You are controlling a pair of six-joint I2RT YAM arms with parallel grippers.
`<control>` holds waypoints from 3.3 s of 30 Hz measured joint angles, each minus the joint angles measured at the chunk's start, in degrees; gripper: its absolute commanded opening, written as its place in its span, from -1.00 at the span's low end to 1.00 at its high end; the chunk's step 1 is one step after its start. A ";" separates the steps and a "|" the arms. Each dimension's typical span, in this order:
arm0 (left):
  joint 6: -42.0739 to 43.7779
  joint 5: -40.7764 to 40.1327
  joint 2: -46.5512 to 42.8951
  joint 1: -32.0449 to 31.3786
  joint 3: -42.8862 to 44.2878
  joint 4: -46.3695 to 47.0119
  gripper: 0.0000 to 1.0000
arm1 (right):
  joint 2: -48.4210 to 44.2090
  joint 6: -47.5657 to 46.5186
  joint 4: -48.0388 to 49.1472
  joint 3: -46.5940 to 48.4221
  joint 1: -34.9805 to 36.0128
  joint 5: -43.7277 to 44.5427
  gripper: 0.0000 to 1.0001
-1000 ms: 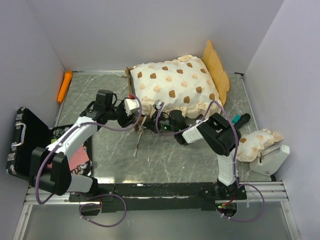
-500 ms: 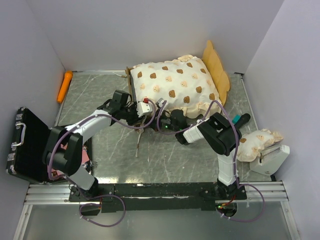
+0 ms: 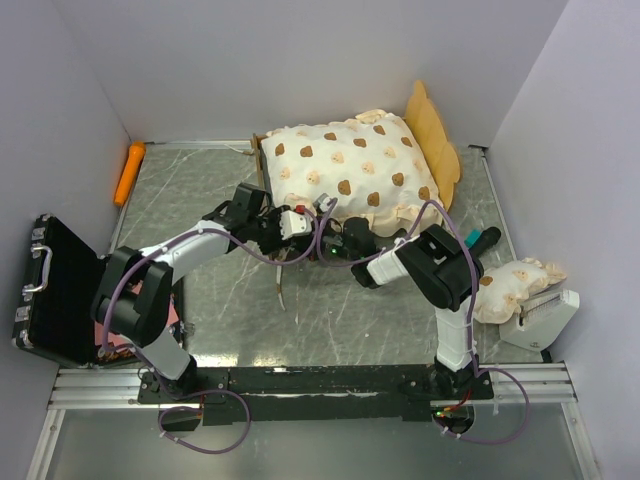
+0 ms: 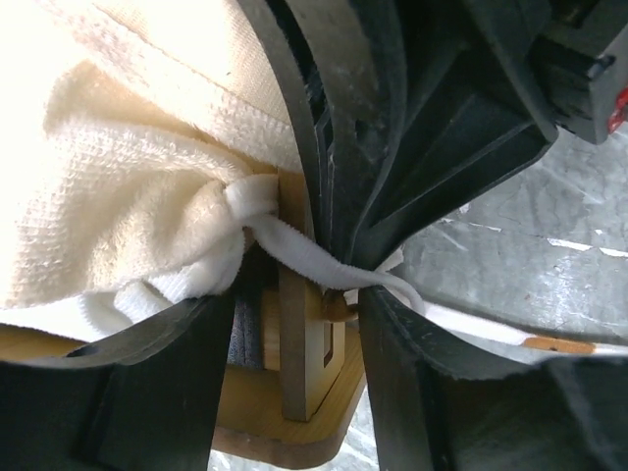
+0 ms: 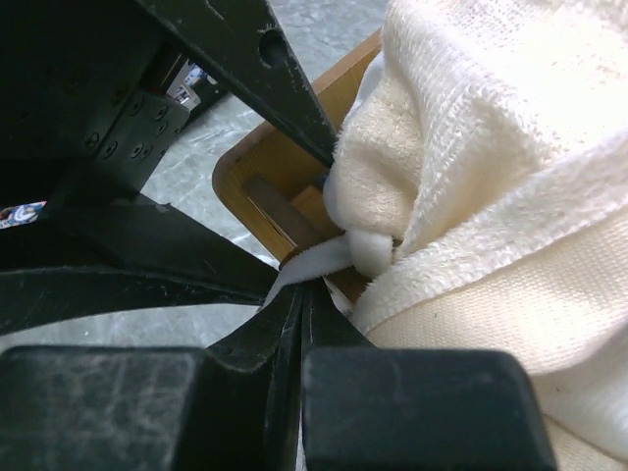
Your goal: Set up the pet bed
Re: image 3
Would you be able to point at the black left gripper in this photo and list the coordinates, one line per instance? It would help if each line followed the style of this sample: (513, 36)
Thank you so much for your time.
(277, 244)

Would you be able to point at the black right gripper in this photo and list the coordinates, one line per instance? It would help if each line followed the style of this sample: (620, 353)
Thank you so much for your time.
(328, 226)

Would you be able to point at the bear print bed mattress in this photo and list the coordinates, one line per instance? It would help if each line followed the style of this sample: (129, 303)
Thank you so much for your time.
(355, 175)

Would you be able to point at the wooden pet bed frame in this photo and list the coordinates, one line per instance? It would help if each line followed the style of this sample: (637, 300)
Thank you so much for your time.
(430, 145)

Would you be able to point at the small bear print pillow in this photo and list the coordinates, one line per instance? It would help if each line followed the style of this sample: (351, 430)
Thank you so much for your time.
(503, 290)

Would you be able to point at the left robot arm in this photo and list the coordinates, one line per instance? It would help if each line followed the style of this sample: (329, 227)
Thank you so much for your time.
(135, 292)

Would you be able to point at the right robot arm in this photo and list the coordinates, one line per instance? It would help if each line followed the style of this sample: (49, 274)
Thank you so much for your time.
(445, 269)

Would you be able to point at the orange plastic carrot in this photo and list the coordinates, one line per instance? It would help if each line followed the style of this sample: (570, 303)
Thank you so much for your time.
(136, 154)

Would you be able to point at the pink paper sheets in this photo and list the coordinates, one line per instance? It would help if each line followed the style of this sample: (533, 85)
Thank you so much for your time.
(116, 341)

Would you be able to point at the white lint roller box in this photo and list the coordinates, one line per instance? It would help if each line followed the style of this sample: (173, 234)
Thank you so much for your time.
(541, 320)

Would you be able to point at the black open carrying case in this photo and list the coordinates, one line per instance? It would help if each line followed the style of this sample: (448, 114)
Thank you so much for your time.
(62, 274)

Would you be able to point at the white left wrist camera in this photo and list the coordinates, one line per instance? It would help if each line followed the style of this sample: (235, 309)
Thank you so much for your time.
(294, 224)

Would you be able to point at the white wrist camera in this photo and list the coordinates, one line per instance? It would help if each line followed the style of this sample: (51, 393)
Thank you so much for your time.
(324, 204)
(294, 224)

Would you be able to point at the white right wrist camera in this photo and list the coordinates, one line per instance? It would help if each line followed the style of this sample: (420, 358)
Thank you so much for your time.
(324, 204)

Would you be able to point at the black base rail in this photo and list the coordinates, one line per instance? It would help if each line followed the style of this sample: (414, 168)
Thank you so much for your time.
(410, 392)

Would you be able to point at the aluminium frame rail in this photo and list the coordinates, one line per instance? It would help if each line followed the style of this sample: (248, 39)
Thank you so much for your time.
(78, 389)

